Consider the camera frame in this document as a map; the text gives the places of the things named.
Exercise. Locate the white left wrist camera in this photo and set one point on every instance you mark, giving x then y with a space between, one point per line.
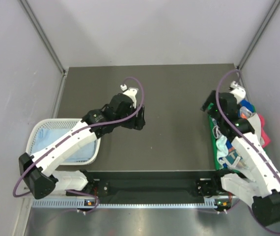
130 92

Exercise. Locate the white perforated plastic basket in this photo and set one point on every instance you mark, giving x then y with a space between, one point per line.
59 123

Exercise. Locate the aluminium frame post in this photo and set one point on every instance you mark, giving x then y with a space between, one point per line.
42 35
259 33

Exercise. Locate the patterned white blue cloth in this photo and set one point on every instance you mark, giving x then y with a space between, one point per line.
215 130

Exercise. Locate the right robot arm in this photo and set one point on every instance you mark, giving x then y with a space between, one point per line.
251 175

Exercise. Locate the white grey cloth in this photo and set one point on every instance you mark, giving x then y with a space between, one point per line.
255 122

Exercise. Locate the royal blue cloth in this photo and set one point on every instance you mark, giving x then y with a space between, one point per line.
248 105

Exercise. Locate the black table front rail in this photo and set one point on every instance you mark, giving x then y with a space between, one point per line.
196 183

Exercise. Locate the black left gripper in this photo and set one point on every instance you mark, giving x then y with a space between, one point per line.
136 123

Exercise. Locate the aluminium frame left post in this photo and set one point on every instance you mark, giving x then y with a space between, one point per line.
42 35

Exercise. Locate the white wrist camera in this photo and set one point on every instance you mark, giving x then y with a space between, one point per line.
237 91
130 92

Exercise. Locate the aluminium frame right post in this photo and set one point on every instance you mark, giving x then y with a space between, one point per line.
259 33

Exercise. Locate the pink cloth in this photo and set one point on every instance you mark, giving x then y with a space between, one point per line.
265 139

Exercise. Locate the orange teal printed cloth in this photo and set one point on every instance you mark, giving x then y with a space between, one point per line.
233 160

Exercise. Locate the light blue towel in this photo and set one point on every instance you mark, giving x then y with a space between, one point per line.
45 137

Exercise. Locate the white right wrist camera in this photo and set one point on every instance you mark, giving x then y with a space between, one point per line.
237 91

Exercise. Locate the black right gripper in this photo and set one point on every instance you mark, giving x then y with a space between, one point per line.
210 99

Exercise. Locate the green plastic tray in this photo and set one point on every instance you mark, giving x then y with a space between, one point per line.
213 147

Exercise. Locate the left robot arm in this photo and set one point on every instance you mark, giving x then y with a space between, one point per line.
39 170

